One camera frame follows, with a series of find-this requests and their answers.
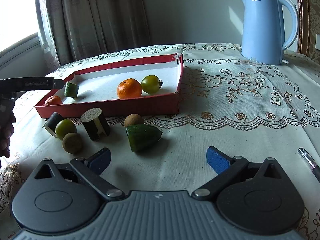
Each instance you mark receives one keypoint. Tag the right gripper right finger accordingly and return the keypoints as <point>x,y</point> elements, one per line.
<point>229,171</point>

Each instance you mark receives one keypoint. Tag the brown patterned curtain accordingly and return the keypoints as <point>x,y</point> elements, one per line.
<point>72,30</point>

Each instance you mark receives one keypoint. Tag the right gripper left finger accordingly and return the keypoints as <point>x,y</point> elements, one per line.
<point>89,171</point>

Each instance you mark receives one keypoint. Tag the large orange mandarin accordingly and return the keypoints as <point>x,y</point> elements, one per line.
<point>129,88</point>

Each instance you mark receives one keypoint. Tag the white embroidered lace tablecloth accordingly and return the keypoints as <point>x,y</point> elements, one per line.
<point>238,106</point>

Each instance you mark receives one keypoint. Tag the small orange mandarin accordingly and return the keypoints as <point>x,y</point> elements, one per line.
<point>53,100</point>

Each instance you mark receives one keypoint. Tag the large green cucumber piece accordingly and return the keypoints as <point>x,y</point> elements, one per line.
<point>142,137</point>

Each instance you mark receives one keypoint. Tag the small green cucumber piece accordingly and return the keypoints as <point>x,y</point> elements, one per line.
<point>71,90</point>

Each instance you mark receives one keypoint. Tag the wooden headboard frame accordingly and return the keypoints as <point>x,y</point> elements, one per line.
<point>308,12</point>

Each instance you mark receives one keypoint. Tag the red shallow cardboard tray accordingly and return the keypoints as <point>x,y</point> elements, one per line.
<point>98,86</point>

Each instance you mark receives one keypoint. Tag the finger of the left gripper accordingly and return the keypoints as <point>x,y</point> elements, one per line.
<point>23,84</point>

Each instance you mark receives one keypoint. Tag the person's left hand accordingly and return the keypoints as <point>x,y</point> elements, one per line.
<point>6,133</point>

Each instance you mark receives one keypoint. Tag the brown longan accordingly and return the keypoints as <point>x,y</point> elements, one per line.
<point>72,143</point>
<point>133,119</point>

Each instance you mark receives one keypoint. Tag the green tomato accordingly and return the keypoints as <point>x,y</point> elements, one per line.
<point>151,84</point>
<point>64,127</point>

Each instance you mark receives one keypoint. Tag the light blue electric kettle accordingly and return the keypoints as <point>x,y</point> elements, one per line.
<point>263,36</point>

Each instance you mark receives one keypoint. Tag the green tomato in tray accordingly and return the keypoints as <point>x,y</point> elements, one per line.
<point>151,84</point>

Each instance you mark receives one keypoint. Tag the pen with black grip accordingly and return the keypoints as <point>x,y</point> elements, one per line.
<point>314,167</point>

